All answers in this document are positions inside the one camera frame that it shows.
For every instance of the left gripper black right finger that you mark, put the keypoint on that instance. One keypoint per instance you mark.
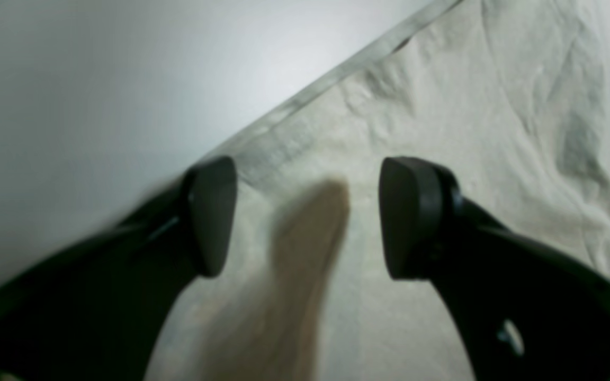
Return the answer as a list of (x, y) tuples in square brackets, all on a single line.
[(524, 311)]

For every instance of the beige grey t-shirt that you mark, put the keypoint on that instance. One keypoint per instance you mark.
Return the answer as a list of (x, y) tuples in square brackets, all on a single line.
[(510, 96)]

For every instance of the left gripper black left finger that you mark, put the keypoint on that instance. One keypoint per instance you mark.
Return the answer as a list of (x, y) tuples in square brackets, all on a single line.
[(94, 311)]

